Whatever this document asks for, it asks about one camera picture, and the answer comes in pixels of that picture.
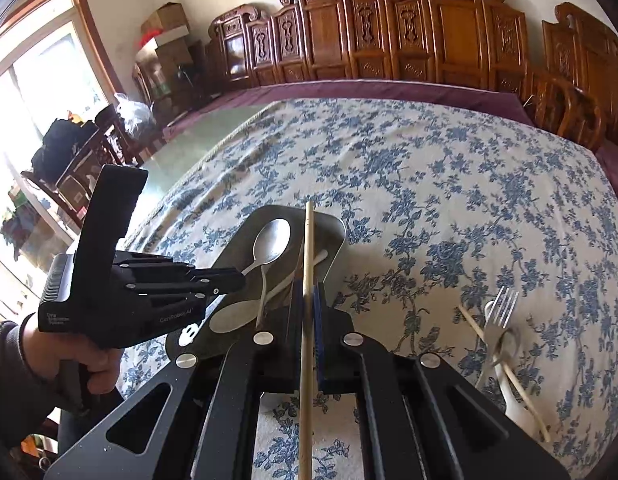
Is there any purple armchair cushion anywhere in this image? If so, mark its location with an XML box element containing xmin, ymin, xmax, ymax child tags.
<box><xmin>595</xmin><ymin>139</ymin><xmax>618</xmax><ymax>197</ymax></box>

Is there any person's left hand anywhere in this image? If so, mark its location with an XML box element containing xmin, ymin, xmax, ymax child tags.
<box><xmin>20</xmin><ymin>311</ymin><xmax>124</xmax><ymax>397</ymax></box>

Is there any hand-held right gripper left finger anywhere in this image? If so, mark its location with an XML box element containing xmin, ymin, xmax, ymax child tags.
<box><xmin>41</xmin><ymin>280</ymin><xmax>308</xmax><ymax>480</ymax></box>

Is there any rectangular metal tray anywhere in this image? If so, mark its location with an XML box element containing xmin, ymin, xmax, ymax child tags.
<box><xmin>165</xmin><ymin>204</ymin><xmax>348</xmax><ymax>362</ymax></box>

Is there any light wooden chopstick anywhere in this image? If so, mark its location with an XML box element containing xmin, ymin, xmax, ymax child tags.
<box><xmin>457</xmin><ymin>304</ymin><xmax>552</xmax><ymax>444</ymax></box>
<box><xmin>297</xmin><ymin>201</ymin><xmax>316</xmax><ymax>480</ymax></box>

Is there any white plastic spoon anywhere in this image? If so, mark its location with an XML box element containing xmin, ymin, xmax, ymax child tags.
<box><xmin>489</xmin><ymin>327</ymin><xmax>538</xmax><ymax>429</ymax></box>
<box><xmin>209</xmin><ymin>248</ymin><xmax>330</xmax><ymax>335</ymax></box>

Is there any clear plastic bag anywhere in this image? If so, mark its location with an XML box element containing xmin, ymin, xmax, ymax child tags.
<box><xmin>113</xmin><ymin>92</ymin><xmax>158</xmax><ymax>139</ymax></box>

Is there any black bag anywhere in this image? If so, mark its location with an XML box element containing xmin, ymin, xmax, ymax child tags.
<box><xmin>31</xmin><ymin>117</ymin><xmax>100</xmax><ymax>177</ymax></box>

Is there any carved wooden armchair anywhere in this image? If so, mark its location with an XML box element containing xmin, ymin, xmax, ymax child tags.
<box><xmin>541</xmin><ymin>2</ymin><xmax>618</xmax><ymax>162</ymax></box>

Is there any metal spoon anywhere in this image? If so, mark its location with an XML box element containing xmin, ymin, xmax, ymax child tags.
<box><xmin>241</xmin><ymin>217</ymin><xmax>292</xmax><ymax>329</ymax></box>

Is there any person's left forearm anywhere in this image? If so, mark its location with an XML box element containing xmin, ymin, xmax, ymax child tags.
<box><xmin>0</xmin><ymin>320</ymin><xmax>92</xmax><ymax>461</ymax></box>

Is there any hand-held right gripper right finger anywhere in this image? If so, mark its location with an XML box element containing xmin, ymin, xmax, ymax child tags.
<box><xmin>311</xmin><ymin>282</ymin><xmax>573</xmax><ymax>480</ymax></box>

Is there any metal fork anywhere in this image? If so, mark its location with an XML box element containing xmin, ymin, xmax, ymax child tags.
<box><xmin>474</xmin><ymin>287</ymin><xmax>520</xmax><ymax>391</ymax></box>

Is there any large cardboard box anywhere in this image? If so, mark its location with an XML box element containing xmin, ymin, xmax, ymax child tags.
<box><xmin>153</xmin><ymin>40</ymin><xmax>206</xmax><ymax>112</ymax></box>

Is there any long purple sofa cushion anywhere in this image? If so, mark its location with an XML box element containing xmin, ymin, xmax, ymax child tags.
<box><xmin>159</xmin><ymin>79</ymin><xmax>536</xmax><ymax>134</ymax></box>

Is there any wooden dining chair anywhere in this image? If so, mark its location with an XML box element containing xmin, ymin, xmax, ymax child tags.
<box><xmin>21</xmin><ymin>104</ymin><xmax>140</xmax><ymax>227</ymax></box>

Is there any blue floral tablecloth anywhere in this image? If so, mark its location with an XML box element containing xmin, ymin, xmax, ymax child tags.
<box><xmin>116</xmin><ymin>97</ymin><xmax>618</xmax><ymax>480</ymax></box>

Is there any wooden-framed glass door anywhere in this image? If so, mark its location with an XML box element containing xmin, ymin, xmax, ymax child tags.
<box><xmin>0</xmin><ymin>0</ymin><xmax>126</xmax><ymax>313</ymax></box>

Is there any carved wooden sofa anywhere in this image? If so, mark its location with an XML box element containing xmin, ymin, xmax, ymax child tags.
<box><xmin>206</xmin><ymin>0</ymin><xmax>608</xmax><ymax>154</ymax></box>

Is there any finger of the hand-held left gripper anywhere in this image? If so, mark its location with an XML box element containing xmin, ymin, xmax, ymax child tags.
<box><xmin>113</xmin><ymin>252</ymin><xmax>248</xmax><ymax>283</ymax></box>
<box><xmin>123</xmin><ymin>280</ymin><xmax>246</xmax><ymax>313</ymax></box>

